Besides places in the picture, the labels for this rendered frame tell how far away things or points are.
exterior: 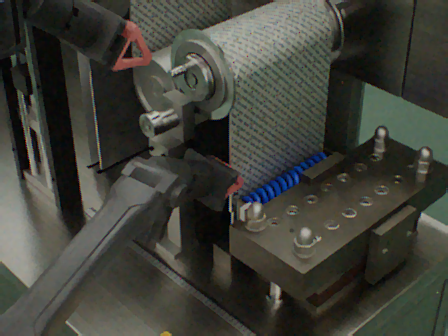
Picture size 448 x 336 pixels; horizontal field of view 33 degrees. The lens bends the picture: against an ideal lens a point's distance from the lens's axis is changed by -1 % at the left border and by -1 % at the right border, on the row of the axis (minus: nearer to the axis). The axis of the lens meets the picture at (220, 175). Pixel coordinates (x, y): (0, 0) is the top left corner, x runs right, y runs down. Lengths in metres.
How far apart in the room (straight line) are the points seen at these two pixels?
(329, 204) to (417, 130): 2.22
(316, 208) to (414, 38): 0.33
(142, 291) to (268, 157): 0.31
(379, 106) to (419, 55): 2.31
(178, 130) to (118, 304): 0.31
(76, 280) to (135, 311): 0.40
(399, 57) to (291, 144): 0.24
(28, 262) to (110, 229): 0.47
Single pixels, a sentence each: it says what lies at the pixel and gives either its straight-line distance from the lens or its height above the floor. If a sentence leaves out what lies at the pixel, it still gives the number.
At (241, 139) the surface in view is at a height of 1.15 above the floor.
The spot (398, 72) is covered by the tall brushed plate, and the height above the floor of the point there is 1.19.
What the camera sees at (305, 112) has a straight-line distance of 1.34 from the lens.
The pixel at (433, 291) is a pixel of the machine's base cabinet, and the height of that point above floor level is 0.82.
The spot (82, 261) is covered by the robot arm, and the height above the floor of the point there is 1.21.
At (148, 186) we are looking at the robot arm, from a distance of 1.03.
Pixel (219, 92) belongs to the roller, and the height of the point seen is 1.24.
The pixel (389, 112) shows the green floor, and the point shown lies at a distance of 3.60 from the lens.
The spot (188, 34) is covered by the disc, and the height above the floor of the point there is 1.31.
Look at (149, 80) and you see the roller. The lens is 1.32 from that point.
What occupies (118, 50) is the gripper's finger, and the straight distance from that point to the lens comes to 1.03.
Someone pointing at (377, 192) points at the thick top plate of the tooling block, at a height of 1.03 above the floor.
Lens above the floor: 1.82
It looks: 36 degrees down
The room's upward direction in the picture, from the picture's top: straight up
